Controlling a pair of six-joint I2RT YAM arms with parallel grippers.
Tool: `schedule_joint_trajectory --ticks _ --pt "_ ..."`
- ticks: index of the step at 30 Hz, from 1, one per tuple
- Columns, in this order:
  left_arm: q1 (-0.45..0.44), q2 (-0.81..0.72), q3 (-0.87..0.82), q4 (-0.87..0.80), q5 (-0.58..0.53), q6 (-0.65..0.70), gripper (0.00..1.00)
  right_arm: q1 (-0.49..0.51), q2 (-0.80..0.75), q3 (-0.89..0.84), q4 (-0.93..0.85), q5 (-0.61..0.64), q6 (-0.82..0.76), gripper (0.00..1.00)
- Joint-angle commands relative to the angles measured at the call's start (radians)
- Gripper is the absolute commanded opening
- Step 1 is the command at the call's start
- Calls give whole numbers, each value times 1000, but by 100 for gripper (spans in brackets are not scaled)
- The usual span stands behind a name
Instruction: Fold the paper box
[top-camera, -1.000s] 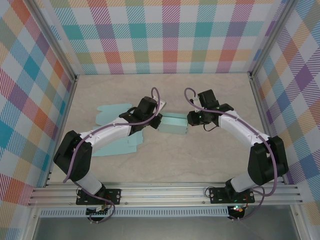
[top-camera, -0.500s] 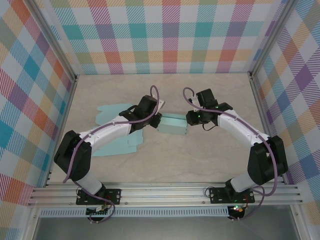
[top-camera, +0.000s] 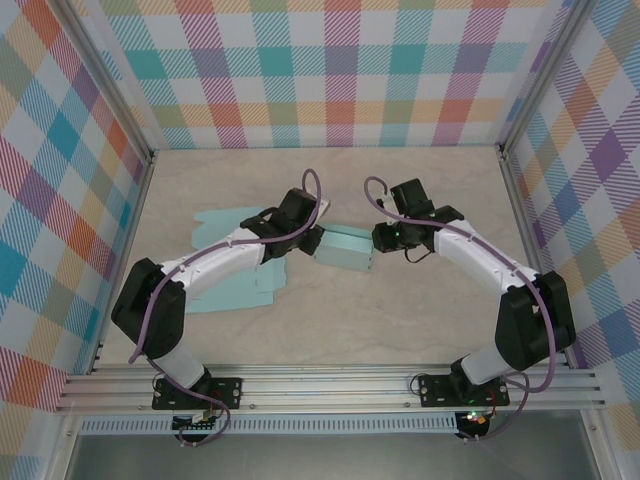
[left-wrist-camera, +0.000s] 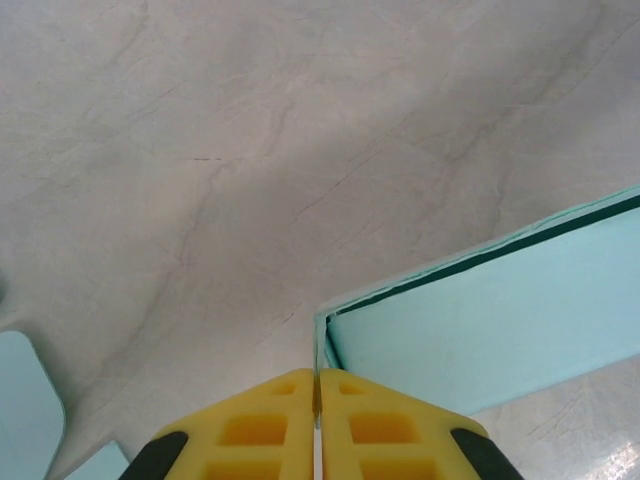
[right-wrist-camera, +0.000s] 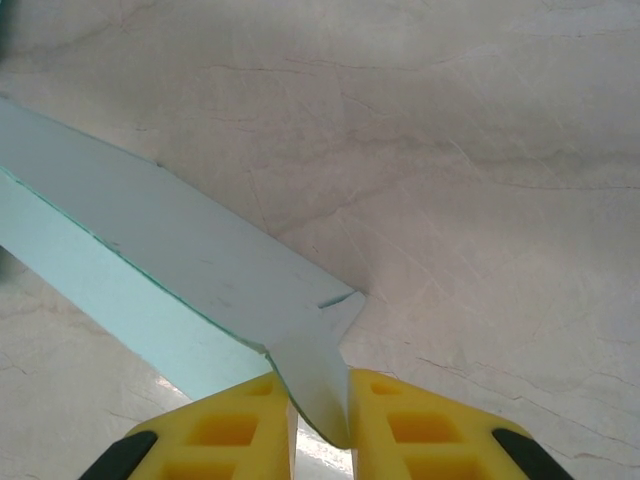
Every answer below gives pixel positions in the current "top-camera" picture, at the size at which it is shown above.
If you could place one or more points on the light blue paper box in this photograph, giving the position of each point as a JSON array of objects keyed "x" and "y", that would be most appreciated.
[
  {"x": 215, "y": 222},
  {"x": 345, "y": 250}
]

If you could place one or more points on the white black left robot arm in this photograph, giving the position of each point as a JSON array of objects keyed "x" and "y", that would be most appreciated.
[{"x": 150, "y": 310}]

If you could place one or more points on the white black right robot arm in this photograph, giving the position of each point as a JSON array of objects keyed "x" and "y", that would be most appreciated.
[{"x": 530, "y": 325}]

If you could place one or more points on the black controller board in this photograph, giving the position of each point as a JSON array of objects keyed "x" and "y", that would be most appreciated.
[
  {"x": 195, "y": 425},
  {"x": 475, "y": 419}
]

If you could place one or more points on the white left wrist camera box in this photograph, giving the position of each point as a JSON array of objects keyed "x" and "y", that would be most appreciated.
[{"x": 324, "y": 207}]

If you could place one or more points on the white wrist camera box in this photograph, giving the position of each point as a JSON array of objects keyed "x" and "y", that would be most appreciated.
[
  {"x": 324, "y": 207},
  {"x": 386, "y": 201}
]

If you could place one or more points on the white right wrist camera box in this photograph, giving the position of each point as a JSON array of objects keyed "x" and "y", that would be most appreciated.
[{"x": 386, "y": 201}]

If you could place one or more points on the aluminium side rail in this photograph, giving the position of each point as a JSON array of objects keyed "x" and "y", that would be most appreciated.
[
  {"x": 126, "y": 250},
  {"x": 533, "y": 250}
]

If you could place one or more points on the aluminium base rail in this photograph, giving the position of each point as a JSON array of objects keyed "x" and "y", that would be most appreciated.
[{"x": 325, "y": 390}]

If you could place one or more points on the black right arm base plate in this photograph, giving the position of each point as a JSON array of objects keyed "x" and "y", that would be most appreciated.
[{"x": 435, "y": 390}]

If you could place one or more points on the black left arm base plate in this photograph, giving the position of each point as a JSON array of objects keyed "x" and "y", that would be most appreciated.
[{"x": 227, "y": 390}]

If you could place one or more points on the aluminium frame post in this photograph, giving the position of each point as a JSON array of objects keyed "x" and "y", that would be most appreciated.
[
  {"x": 541, "y": 75},
  {"x": 111, "y": 80}
]

